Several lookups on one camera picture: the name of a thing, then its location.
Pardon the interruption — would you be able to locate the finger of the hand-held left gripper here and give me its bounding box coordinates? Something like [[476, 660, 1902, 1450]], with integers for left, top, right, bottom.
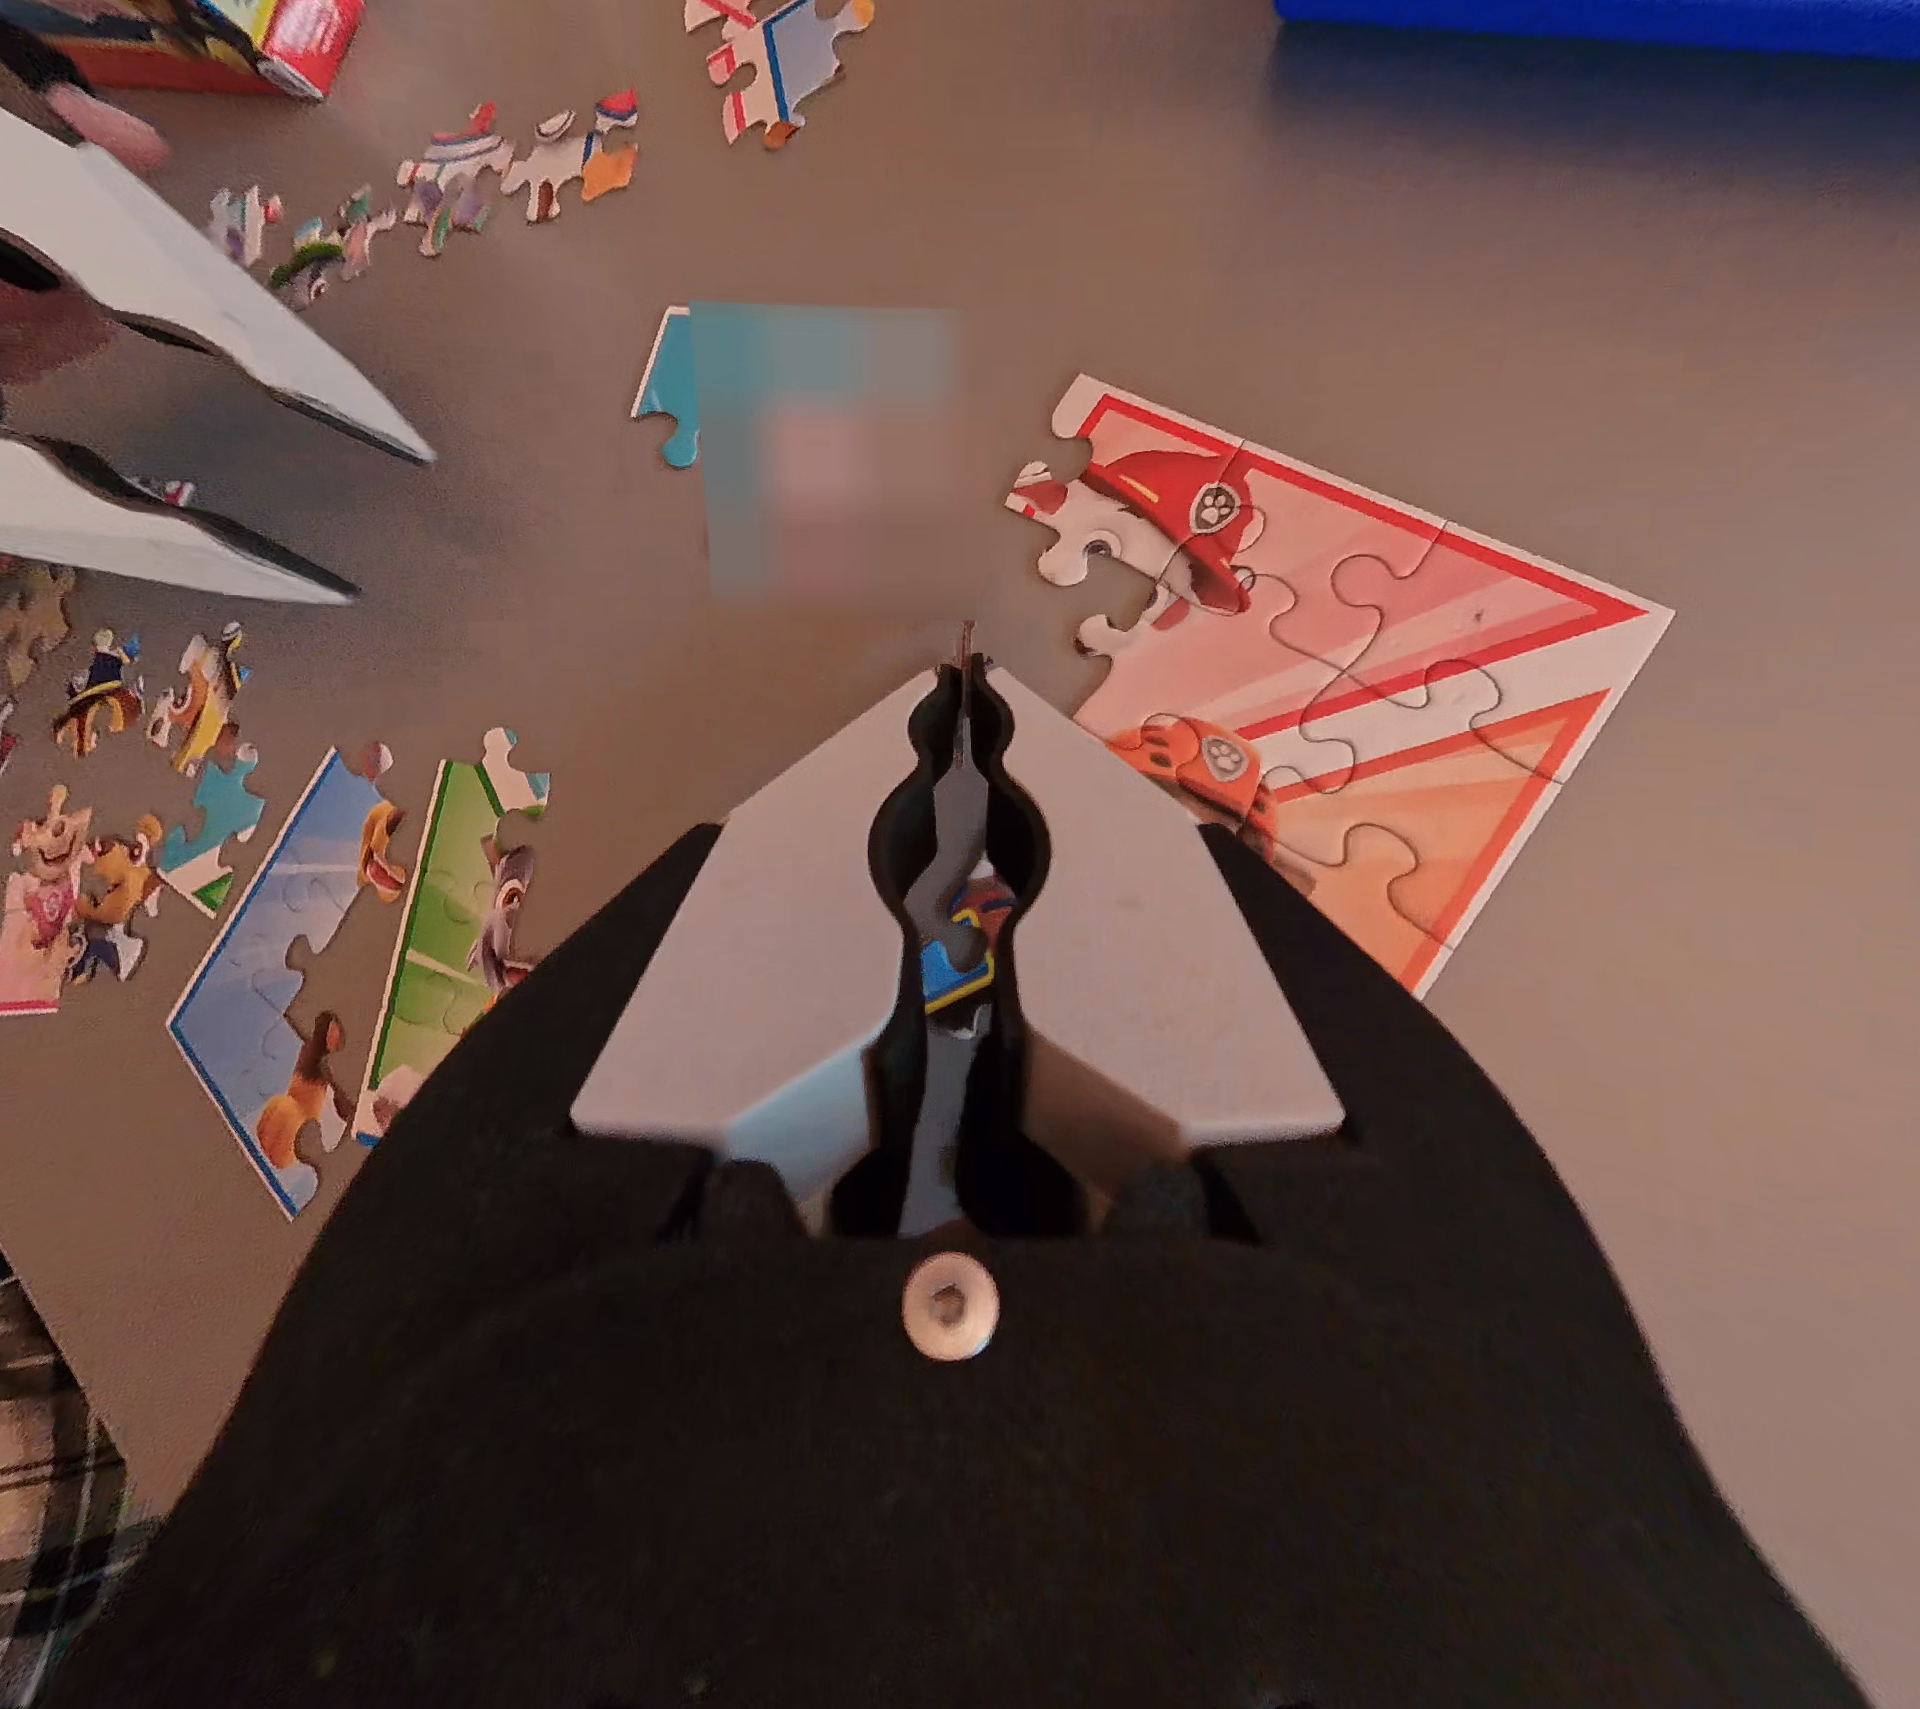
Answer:
[[0, 431, 363, 611], [0, 108, 441, 469]]

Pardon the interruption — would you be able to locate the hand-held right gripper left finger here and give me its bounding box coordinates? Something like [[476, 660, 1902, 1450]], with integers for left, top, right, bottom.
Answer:
[[571, 668, 963, 1241]]

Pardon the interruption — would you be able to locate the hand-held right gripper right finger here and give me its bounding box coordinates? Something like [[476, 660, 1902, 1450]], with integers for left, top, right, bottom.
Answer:
[[957, 663, 1349, 1241]]

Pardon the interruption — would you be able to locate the green purple puzzle piece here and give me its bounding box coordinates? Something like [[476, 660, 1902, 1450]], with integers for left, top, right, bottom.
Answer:
[[269, 185, 402, 311]]

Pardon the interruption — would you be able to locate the yellow helmet dog puzzle piece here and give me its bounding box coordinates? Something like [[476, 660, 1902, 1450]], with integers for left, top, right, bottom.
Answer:
[[145, 622, 253, 774]]

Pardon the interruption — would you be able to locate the purple teal striped puzzle piece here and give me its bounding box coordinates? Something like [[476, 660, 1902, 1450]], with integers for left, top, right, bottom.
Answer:
[[396, 102, 515, 256]]

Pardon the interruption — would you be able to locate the green grass puzzle section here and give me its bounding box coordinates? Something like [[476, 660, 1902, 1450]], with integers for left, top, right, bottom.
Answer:
[[350, 729, 556, 1150]]

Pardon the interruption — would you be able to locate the teal green corner puzzle piece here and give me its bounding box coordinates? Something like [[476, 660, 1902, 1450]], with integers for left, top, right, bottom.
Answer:
[[157, 746, 267, 921]]

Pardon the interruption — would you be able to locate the white dog red striped puzzle piece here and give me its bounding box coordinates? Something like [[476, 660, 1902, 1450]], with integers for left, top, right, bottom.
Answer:
[[944, 618, 987, 784]]

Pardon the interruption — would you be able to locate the red border dog puzzle section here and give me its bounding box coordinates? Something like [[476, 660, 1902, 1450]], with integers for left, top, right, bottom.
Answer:
[[914, 373, 1678, 1038]]

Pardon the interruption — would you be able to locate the orange dog face puzzle piece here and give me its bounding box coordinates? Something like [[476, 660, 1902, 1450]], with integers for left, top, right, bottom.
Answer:
[[66, 806, 168, 985]]

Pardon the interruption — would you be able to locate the pink dog puzzle piece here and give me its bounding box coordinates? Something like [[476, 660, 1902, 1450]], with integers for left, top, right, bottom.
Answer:
[[0, 784, 88, 1019]]

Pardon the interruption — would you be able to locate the light blue sky puzzle section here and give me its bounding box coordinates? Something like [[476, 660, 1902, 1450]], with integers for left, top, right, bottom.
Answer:
[[225, 741, 413, 995]]

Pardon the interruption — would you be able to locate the orange tail blue border puzzle piece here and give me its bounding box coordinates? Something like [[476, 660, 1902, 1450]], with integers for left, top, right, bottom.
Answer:
[[225, 1010, 367, 1225]]

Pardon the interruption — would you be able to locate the plain blue puzzle piece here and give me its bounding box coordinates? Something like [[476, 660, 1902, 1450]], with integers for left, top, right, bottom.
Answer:
[[168, 926, 328, 1098]]

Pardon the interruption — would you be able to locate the teal white puzzle piece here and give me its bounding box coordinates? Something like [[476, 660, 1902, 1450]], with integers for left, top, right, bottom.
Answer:
[[629, 304, 708, 471]]

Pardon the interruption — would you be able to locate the blue white red striped puzzle piece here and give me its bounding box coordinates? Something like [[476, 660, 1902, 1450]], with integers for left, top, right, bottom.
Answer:
[[702, 0, 879, 151]]

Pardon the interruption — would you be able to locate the grey desk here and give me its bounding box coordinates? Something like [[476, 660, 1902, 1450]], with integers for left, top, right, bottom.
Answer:
[[0, 0, 1920, 1709]]

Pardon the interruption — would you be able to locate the person's left hand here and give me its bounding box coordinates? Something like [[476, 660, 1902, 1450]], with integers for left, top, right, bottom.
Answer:
[[42, 74, 173, 171]]

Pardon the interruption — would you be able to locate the white purple red knob puzzle piece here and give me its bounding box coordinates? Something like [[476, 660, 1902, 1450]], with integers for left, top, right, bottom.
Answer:
[[205, 185, 288, 269]]

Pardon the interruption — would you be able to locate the plain brown cardboard puzzle piece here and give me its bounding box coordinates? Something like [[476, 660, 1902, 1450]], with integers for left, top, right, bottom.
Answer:
[[0, 561, 79, 693]]

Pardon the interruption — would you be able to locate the white orange puzzle piece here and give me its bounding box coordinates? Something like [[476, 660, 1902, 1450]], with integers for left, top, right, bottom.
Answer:
[[501, 86, 646, 227]]

